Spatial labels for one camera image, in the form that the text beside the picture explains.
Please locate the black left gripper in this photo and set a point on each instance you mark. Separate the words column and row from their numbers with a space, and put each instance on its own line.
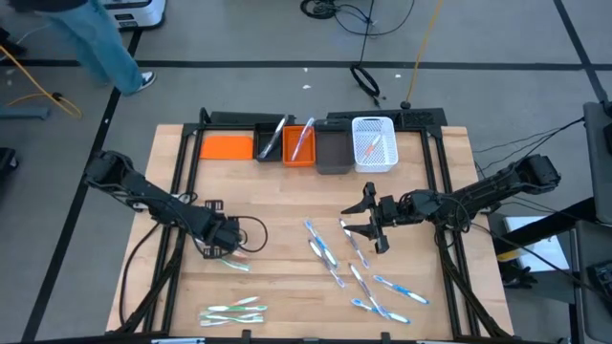
column 222, row 234

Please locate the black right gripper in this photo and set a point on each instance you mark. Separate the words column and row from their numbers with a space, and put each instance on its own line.
column 389, row 210

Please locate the green white toothbrush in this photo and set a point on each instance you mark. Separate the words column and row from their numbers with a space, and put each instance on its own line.
column 236, row 308
column 234, row 317
column 234, row 264

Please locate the blue white toothbrush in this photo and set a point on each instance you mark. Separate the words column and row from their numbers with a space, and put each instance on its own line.
column 302, row 139
column 321, row 244
column 400, row 290
column 381, row 311

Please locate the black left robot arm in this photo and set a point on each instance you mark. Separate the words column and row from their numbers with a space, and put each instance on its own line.
column 143, row 193

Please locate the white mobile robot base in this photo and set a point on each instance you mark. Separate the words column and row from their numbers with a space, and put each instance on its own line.
column 138, row 14

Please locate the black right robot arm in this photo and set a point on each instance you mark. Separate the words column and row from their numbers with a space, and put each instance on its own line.
column 487, row 191

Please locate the grey plastic basket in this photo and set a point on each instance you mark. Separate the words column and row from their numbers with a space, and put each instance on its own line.
column 334, row 148

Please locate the white plastic basket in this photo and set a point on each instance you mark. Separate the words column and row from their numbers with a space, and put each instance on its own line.
column 387, row 143

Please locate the orange plastic basket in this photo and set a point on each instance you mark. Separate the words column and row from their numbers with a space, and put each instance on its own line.
column 308, row 153

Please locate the orange flat lid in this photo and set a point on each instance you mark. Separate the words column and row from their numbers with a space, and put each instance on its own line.
column 226, row 148

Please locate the black plastic basket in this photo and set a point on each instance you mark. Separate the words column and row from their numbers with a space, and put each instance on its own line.
column 260, row 136

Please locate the black perforated panel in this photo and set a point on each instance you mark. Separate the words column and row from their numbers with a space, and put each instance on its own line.
column 423, row 117

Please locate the silver metal plate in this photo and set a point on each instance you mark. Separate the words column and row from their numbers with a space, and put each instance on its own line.
column 177, row 341

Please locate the black flat panel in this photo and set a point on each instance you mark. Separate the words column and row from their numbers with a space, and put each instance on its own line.
column 239, row 117

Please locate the white paper sheet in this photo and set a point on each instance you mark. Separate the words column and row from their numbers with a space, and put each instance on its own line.
column 540, row 253

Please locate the black beam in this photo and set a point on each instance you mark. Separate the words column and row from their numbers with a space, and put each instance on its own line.
column 564, row 217

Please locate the person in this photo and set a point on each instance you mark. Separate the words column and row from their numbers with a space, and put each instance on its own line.
column 100, row 52

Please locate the grey flat bar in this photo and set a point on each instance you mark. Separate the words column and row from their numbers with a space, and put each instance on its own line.
column 24, row 113

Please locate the grey desk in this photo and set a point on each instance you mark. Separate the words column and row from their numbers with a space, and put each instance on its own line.
column 593, row 315

